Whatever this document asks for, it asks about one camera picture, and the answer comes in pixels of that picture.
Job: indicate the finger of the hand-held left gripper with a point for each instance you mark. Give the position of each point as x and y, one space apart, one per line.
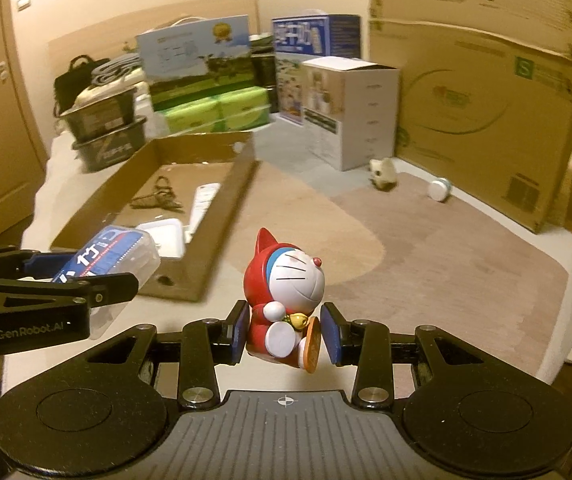
48 260
100 290

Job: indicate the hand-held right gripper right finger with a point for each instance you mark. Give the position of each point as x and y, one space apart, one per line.
332 332

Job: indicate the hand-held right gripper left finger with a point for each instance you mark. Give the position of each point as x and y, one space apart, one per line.
240 332

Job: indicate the clear plastic box blue label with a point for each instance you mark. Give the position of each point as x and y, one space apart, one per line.
115 252

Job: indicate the red and white cat figurine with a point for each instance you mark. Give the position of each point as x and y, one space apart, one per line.
286 285

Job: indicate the white square night light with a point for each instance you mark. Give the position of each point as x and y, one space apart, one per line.
163 237

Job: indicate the shallow cardboard tray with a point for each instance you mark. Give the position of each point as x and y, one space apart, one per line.
215 240

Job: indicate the leopard print hair claw clip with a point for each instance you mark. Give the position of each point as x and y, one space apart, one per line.
158 197

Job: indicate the white remote control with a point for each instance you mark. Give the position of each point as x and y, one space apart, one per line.
203 207

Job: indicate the brown mat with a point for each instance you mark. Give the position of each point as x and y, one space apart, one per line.
416 270

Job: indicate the small cream figurine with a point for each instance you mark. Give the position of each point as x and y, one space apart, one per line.
383 174

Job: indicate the small white bottle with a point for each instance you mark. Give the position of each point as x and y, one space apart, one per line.
439 191

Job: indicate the black bag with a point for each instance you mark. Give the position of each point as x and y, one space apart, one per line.
73 77

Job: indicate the green tissue pack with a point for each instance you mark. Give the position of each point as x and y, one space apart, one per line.
246 107
190 115

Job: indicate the white product box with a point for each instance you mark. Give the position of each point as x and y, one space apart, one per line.
361 115

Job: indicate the milk box with cow picture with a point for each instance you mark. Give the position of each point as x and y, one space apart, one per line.
190 55

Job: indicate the large brown cardboard box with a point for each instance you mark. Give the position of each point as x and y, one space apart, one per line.
481 120

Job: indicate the black box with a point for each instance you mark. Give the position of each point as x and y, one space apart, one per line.
264 72

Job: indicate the blue milk carton box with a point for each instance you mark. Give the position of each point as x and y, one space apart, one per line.
316 40

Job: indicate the white wall switch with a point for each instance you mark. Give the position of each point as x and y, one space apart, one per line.
24 2

